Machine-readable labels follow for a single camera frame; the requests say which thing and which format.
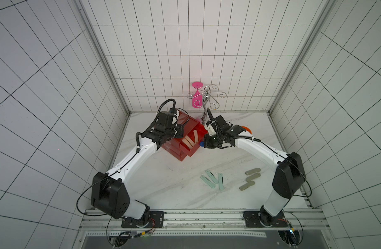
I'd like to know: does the red top drawer blue knob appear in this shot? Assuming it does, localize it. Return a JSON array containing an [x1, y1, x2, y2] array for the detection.
[[180, 123, 208, 157]]

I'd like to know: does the red plastic drawer cabinet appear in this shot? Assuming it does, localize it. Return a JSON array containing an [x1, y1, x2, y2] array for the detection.
[[162, 117, 200, 161]]

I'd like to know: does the olive fruit knife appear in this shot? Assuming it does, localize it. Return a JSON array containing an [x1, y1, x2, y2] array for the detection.
[[245, 168, 261, 175], [239, 181, 255, 191], [246, 173, 261, 182]]

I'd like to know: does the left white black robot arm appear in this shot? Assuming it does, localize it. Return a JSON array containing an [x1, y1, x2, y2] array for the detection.
[[91, 108, 184, 220]]

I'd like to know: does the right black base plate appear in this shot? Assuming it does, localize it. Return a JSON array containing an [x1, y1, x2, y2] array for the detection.
[[242, 211, 288, 228]]

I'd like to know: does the olive fruit knife top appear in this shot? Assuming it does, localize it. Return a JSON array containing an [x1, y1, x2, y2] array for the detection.
[[245, 168, 261, 175]]

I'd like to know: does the aluminium mounting rail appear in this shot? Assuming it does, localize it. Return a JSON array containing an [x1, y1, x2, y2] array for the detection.
[[80, 209, 329, 233]]

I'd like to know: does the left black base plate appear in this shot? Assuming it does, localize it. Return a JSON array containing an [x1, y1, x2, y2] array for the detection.
[[121, 211, 165, 230]]

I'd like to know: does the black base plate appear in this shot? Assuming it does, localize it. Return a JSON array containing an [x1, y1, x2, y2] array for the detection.
[[121, 211, 165, 230], [242, 211, 288, 228]]

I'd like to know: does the mint fruit knife right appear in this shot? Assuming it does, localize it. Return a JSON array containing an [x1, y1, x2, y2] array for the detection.
[[218, 173, 225, 191]]

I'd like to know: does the orange plastic bowl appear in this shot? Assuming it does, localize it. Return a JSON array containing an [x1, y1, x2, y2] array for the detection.
[[241, 126, 252, 134]]

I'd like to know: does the pink plastic goblet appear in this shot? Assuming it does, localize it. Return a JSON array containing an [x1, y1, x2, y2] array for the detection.
[[192, 82, 203, 109]]

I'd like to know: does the mint fruit knife left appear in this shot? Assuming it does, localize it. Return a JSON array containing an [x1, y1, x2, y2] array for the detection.
[[200, 175, 215, 189]]

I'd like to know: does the olive fruit knife bottom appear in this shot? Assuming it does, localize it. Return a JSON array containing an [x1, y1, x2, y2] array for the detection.
[[239, 181, 255, 191]]

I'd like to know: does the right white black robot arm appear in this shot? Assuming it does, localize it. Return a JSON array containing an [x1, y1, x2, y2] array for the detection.
[[204, 116, 308, 218]]

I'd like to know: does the silver wire cup rack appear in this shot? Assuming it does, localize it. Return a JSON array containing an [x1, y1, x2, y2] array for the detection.
[[187, 84, 227, 125]]

